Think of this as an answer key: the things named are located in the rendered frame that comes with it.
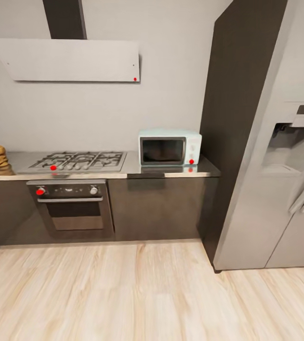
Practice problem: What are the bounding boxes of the microwave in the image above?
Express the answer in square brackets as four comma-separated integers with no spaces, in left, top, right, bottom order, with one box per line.
[138,128,202,166]

